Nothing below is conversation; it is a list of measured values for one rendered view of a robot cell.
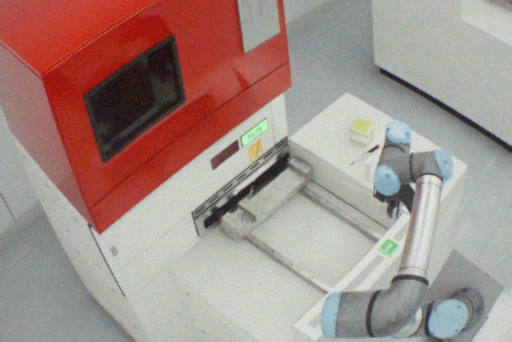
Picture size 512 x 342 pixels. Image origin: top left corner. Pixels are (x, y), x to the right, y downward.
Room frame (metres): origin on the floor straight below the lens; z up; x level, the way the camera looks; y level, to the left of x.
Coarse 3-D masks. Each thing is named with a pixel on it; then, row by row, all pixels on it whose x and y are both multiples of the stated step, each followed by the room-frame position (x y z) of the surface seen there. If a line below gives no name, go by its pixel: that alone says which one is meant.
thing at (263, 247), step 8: (248, 240) 1.29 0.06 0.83; (256, 240) 1.27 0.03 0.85; (264, 248) 1.23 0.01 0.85; (272, 248) 1.23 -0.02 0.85; (272, 256) 1.20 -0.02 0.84; (280, 256) 1.19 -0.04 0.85; (288, 264) 1.15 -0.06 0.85; (296, 264) 1.15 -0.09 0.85; (296, 272) 1.12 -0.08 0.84; (304, 272) 1.11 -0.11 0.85; (304, 280) 1.09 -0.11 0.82; (312, 280) 1.07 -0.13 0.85; (320, 280) 1.06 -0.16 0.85; (320, 288) 1.04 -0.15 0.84; (328, 288) 1.03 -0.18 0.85
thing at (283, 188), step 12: (288, 168) 1.54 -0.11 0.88; (276, 180) 1.49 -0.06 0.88; (288, 180) 1.49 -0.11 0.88; (300, 180) 1.48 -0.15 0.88; (264, 192) 1.45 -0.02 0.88; (276, 192) 1.44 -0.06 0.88; (288, 192) 1.43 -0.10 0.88; (264, 204) 1.39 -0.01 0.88; (276, 204) 1.39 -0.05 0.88; (240, 216) 1.35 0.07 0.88; (264, 216) 1.35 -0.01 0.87; (228, 228) 1.31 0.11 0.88; (252, 228) 1.31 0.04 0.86
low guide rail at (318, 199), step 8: (304, 192) 1.46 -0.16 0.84; (312, 192) 1.44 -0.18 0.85; (312, 200) 1.43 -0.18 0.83; (320, 200) 1.40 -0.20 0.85; (328, 200) 1.39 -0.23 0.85; (328, 208) 1.37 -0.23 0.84; (336, 208) 1.35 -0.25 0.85; (336, 216) 1.34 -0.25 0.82; (344, 216) 1.31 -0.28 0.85; (352, 216) 1.31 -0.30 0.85; (352, 224) 1.28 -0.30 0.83; (360, 224) 1.27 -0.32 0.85; (368, 232) 1.23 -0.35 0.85; (376, 232) 1.22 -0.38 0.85; (376, 240) 1.20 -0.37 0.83
